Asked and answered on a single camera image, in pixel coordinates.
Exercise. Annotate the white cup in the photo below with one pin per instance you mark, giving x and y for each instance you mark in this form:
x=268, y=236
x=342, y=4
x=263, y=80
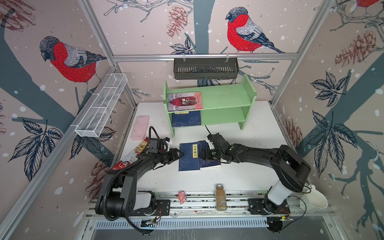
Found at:
x=312, y=200

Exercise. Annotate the white wire mesh basket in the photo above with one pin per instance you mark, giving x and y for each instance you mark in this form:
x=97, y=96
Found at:
x=99, y=112

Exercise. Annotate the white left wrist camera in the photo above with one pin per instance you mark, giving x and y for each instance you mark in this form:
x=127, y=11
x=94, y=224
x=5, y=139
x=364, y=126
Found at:
x=166, y=143

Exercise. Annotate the aluminium rail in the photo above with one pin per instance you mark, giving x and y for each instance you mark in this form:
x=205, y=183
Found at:
x=204, y=204

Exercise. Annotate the red snack bag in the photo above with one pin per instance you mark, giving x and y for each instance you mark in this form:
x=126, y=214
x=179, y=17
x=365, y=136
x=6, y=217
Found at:
x=131, y=157

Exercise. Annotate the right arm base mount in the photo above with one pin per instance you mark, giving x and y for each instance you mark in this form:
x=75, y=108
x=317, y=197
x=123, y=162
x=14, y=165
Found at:
x=265, y=207

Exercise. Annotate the spice jar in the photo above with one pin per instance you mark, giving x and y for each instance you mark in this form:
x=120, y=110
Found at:
x=221, y=201

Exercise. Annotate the pink case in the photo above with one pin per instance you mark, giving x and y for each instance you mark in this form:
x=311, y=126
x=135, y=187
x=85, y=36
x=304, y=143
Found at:
x=140, y=128

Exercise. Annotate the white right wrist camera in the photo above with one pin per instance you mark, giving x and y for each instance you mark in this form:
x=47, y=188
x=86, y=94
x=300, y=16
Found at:
x=211, y=146

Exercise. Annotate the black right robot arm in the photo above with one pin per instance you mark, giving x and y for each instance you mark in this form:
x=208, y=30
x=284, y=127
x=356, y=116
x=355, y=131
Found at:
x=291, y=169

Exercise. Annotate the blue book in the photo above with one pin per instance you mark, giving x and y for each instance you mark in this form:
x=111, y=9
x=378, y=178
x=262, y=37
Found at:
x=203, y=147
x=190, y=161
x=186, y=119

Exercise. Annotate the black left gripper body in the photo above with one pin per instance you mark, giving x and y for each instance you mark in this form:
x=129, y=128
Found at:
x=166, y=157

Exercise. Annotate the green wooden shelf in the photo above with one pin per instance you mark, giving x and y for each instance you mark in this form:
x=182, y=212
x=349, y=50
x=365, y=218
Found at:
x=222, y=104

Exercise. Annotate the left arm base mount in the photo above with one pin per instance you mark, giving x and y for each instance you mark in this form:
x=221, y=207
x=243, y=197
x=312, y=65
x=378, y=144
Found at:
x=147, y=204

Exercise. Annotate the pink Hamlet book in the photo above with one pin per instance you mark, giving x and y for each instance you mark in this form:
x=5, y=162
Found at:
x=185, y=101

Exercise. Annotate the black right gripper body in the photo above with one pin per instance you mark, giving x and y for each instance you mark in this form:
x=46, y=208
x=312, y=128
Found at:
x=217, y=153

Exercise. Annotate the pink small toy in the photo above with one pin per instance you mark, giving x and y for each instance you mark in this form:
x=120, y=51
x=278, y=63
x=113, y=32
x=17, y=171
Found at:
x=181, y=197

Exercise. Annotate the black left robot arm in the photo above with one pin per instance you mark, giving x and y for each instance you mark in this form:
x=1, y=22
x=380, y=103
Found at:
x=117, y=197

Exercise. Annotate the black hanging basket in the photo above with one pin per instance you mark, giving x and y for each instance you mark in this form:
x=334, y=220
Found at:
x=206, y=68

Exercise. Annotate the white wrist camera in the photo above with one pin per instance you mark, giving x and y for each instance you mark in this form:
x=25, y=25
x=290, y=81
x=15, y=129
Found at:
x=166, y=143
x=211, y=146

